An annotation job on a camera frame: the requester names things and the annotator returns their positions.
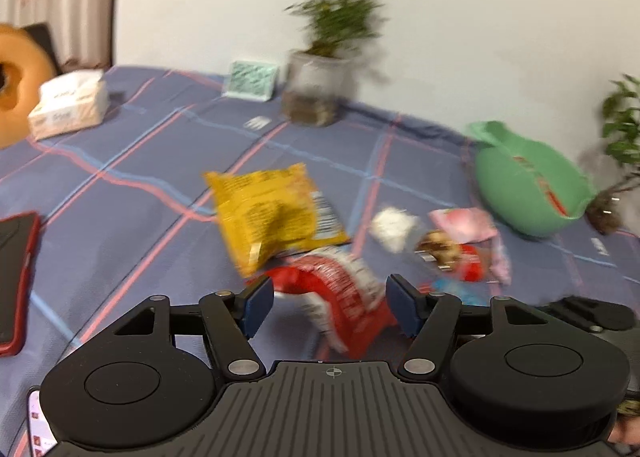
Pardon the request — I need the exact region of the yellow chip bag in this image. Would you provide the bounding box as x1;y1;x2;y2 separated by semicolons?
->
203;163;349;278

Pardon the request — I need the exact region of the blue plaid tablecloth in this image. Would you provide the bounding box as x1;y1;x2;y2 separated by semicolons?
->
1;67;639;456

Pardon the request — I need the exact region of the white wrapped rice cake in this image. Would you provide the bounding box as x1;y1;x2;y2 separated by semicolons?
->
369;206;419;253

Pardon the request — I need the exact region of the pink snack packet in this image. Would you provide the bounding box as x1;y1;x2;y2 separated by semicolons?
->
428;208;512;285

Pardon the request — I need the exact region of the red white snack bag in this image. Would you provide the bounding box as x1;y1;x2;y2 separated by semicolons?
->
266;246;396;359

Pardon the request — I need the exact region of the small red snack packet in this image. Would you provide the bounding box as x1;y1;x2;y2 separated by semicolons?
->
454;245;491;283

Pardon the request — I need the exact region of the orange round cushion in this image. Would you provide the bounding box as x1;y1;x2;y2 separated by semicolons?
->
1;24;56;148

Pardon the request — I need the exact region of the leafy plant in glass vase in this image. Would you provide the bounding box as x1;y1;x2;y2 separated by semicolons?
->
586;73;639;235

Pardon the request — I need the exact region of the green plastic bowl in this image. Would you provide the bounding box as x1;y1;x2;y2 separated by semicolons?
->
468;121;596;238

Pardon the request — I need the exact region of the white digital clock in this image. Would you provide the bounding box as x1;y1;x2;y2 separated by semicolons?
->
222;60;279;102

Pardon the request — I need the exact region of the thin plant in clear cup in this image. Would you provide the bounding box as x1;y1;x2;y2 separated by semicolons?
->
281;0;382;126

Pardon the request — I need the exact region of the white tissue pack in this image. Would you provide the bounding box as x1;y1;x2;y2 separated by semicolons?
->
28;69;110;140

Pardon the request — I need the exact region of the brown nut cake snack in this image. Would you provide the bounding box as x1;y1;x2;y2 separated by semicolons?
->
414;229;462;271

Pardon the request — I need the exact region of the red cased phone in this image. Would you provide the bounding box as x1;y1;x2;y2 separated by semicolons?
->
0;212;41;357

